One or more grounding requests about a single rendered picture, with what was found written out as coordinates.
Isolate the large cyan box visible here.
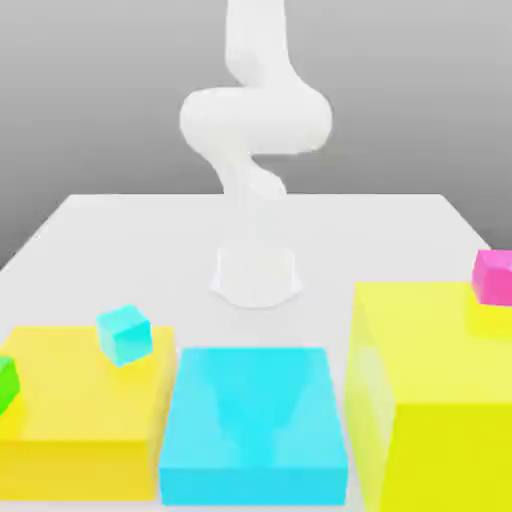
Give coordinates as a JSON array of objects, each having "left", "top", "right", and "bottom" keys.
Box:
[{"left": 157, "top": 346, "right": 349, "bottom": 508}]

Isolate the small green cube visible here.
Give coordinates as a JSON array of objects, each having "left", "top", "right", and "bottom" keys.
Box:
[{"left": 0, "top": 355, "right": 22, "bottom": 417}]

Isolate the large lemon yellow box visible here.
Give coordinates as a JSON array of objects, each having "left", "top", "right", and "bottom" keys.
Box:
[{"left": 344, "top": 280, "right": 512, "bottom": 512}]

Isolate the large orange-yellow box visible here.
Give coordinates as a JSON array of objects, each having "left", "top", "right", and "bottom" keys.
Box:
[{"left": 0, "top": 324, "right": 178, "bottom": 502}]

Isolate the small cyan cube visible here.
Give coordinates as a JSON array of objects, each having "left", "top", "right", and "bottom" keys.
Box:
[{"left": 95, "top": 303, "right": 154, "bottom": 369}]

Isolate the small pink cube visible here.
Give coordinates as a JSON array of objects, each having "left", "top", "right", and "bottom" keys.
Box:
[{"left": 470, "top": 248, "right": 512, "bottom": 308}]

